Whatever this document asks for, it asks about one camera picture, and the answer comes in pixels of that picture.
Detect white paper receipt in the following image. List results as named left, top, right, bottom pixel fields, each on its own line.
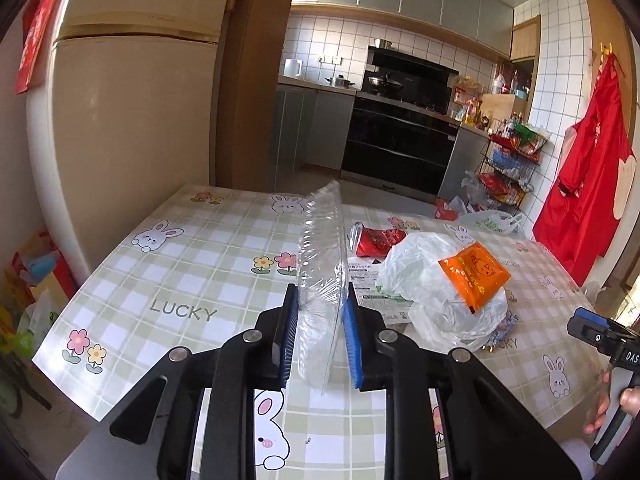
left=348, top=257, right=412, bottom=325

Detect red hanging decoration on fridge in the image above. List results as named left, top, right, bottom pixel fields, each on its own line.
left=15, top=0, right=58, bottom=94

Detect crushed red soda can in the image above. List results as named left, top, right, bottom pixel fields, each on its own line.
left=347, top=222, right=407, bottom=258

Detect white electric kettle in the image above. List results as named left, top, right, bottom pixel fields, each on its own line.
left=283, top=58, right=304, bottom=78

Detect clear plastic clamshell container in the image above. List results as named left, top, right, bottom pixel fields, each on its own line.
left=295, top=181, right=348, bottom=391

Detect beige refrigerator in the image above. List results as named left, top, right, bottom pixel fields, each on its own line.
left=26, top=0, right=228, bottom=281

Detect black stove oven unit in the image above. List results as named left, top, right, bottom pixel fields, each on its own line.
left=341, top=46, right=459, bottom=200

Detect steel cooking pot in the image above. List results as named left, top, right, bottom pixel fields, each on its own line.
left=326, top=75, right=354, bottom=89

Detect white plastic bag on floor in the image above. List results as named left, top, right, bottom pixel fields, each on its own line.
left=457, top=210, right=525, bottom=235

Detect red hanging apron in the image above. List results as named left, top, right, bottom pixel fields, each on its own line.
left=533, top=53, right=637, bottom=286

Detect checkered bunny tablecloth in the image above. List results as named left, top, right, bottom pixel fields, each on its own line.
left=34, top=186, right=605, bottom=479

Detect orange snack packet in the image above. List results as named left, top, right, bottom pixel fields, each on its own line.
left=438, top=242, right=511, bottom=313

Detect white plastic bag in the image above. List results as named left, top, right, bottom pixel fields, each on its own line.
left=376, top=232, right=508, bottom=353
left=457, top=210, right=525, bottom=235

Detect blue snack wrapper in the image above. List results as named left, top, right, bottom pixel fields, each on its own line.
left=492, top=310, right=520, bottom=342

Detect wire storage rack with snacks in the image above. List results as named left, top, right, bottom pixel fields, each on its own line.
left=475, top=114, right=549, bottom=214

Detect person's right hand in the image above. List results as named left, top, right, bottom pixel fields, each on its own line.
left=584, top=368, right=640, bottom=436

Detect grey kitchen base cabinets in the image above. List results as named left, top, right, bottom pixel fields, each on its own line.
left=268, top=76, right=357, bottom=191

